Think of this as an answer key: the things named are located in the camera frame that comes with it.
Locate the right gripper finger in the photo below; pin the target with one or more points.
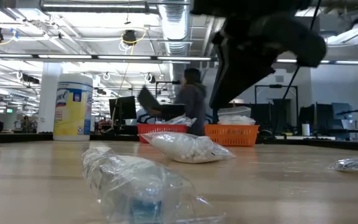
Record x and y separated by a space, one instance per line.
244 71

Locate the orange plastic mesh basket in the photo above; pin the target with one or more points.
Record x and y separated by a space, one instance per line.
232 135

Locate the blue toothbrush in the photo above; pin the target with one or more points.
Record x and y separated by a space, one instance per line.
172 122
182 119
135 186

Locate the cotton balls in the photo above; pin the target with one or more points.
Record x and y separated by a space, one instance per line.
185 146

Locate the black partition panel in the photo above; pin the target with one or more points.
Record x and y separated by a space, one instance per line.
259 115

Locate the person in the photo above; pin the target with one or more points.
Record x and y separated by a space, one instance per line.
194 99

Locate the black rounded chair back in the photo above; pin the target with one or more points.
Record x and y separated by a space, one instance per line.
266 133

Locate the white cup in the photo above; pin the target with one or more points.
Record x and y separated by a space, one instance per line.
305 130

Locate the dark background workstation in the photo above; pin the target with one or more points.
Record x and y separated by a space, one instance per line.
322 118

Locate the dark carried object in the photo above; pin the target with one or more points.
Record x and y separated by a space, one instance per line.
148 98

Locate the red plastic mesh basket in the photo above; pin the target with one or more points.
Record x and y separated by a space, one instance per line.
160 130

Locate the long ceiling light strip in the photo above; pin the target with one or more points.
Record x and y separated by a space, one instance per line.
120 57

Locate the black background monitor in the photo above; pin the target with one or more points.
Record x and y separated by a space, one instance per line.
123 109

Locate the silver nail clipper in bag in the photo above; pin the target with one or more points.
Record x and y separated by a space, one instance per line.
356 163

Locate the yellow white wipes canister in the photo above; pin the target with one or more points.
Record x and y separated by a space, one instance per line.
73 112

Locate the black background gantry frame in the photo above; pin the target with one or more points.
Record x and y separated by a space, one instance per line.
275 86
166 82

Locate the silver ventilation duct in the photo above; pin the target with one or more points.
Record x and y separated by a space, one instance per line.
174 25

